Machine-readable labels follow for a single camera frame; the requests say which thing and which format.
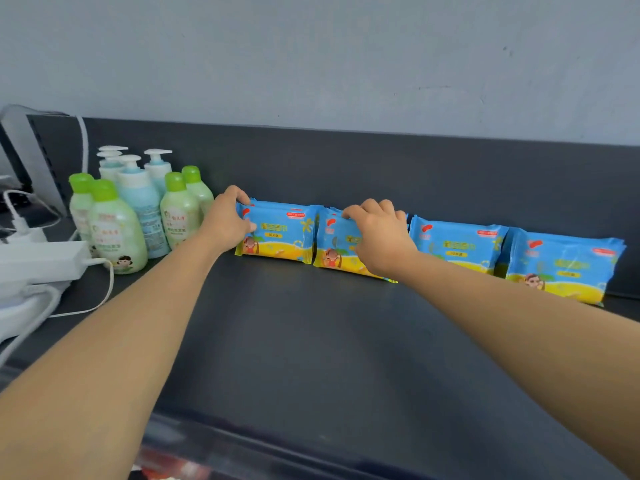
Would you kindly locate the person's right hand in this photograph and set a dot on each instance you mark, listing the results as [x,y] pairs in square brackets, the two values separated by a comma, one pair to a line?
[385,239]

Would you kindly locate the person's left hand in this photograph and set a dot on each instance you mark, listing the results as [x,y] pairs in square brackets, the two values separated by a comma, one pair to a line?
[222,224]

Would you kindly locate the dark grey shelf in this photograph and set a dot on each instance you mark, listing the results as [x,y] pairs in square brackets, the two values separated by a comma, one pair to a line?
[300,354]

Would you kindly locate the person's right forearm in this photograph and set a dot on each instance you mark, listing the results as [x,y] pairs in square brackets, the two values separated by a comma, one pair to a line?
[525,344]

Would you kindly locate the person's left forearm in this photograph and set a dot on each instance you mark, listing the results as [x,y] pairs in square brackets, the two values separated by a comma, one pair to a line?
[110,354]

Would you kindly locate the blue pump lotion bottle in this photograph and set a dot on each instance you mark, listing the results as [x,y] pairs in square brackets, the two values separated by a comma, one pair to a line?
[111,167]
[157,169]
[145,209]

